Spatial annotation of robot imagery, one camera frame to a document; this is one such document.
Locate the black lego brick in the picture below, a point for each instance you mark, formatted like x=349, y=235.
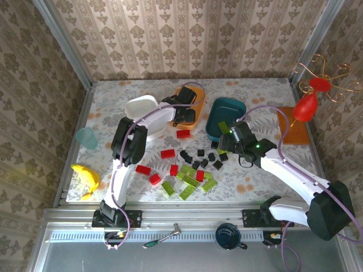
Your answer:
x=217, y=165
x=214, y=144
x=185, y=155
x=195, y=165
x=201, y=152
x=211, y=156
x=204, y=163
x=223, y=156

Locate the green lego brick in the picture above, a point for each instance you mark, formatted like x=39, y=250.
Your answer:
x=191, y=181
x=187, y=193
x=180, y=176
x=207, y=175
x=188, y=169
x=224, y=127
x=168, y=187
x=209, y=185

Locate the orange plastic container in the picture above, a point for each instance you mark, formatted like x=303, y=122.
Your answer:
x=200, y=110

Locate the red lego brick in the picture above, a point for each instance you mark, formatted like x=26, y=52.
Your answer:
x=155, y=179
x=173, y=170
x=168, y=153
x=183, y=133
x=143, y=169
x=200, y=175

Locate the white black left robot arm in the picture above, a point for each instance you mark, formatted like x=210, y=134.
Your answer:
x=120, y=181

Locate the teal plastic container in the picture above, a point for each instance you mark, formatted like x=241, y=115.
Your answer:
x=227, y=109

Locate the white plastic container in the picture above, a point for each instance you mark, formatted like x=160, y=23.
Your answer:
x=139, y=106

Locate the orange wooden board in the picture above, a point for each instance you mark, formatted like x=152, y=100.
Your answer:
x=296, y=133

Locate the red plastic goblet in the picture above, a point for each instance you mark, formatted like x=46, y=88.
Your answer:
x=304, y=109

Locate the dark blue mug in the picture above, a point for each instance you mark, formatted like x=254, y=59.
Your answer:
x=227, y=236

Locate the small yellow connector plug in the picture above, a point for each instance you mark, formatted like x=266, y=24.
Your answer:
x=122, y=234
x=273, y=235

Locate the translucent teal plastic cup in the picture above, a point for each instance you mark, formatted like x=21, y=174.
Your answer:
x=87, y=139

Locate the yellow toy banana bunch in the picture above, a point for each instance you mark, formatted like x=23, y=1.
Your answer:
x=89, y=177

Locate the aluminium table side rail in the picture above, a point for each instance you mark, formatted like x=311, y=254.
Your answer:
x=317, y=158
x=86, y=105

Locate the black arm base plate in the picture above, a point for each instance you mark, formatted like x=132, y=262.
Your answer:
x=249, y=218
x=134, y=218

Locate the aluminium front rail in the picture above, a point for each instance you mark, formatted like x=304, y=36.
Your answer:
x=193, y=215

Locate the aluminium corner post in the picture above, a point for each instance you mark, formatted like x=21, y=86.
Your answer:
x=314, y=39
x=65, y=48

